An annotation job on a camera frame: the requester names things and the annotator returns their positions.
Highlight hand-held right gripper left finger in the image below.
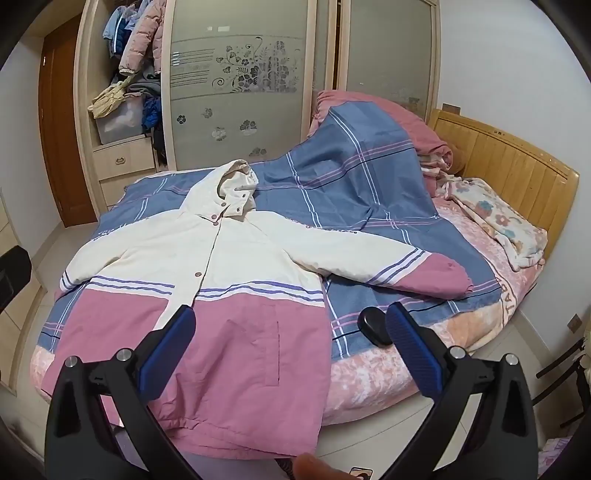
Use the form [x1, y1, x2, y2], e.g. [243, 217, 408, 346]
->
[44, 305, 198, 480]

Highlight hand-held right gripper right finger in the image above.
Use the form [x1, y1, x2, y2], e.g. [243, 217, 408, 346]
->
[385, 302, 540, 480]

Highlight white and pink hooded jacket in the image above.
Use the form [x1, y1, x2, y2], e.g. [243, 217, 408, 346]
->
[41, 159, 474, 460]

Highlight dark hanging clothes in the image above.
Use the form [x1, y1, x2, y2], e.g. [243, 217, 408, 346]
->
[151, 124, 168, 164]

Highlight grey clothes pile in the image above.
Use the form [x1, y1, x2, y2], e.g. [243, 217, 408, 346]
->
[124, 69, 161, 100]

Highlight clothes in open wardrobe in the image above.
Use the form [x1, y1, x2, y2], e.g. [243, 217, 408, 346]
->
[118, 0, 168, 78]

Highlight person's right hand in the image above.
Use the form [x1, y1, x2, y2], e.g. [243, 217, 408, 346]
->
[294, 453, 345, 480]

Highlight small black case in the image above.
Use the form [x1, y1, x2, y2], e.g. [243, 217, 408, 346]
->
[358, 308, 393, 348]

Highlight beige wardrobe drawer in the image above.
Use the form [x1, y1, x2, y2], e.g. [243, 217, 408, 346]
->
[92, 137, 156, 182]
[99, 174, 158, 209]

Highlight brown wooden door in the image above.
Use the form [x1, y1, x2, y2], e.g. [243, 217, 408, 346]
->
[39, 14, 99, 228]

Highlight dark chair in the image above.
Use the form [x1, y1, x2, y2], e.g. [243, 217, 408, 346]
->
[534, 331, 591, 408]

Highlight floral blanket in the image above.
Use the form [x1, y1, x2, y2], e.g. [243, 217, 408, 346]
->
[436, 178, 549, 271]

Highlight blue plaid duvet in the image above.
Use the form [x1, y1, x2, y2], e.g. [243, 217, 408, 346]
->
[39, 99, 502, 356]

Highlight clear plastic storage box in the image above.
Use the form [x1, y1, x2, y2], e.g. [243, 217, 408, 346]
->
[95, 96, 151, 145]

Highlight wooden headboard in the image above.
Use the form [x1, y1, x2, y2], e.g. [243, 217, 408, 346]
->
[427, 108, 580, 241]

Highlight blue cloth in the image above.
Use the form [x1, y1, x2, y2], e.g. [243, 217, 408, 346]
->
[141, 96, 162, 136]

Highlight beige wardrobe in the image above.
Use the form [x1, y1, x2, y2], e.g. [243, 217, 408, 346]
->
[74, 0, 441, 214]

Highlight pink quilt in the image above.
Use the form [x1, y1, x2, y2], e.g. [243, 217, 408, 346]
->
[308, 90, 455, 195]

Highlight frosted floral sliding door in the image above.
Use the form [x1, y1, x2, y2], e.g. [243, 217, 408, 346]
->
[164, 0, 334, 172]

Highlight light blue hanging jacket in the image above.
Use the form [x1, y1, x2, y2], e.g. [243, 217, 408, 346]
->
[102, 0, 139, 60]

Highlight plain frosted sliding door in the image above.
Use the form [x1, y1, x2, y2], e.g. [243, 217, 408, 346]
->
[337, 0, 439, 126]

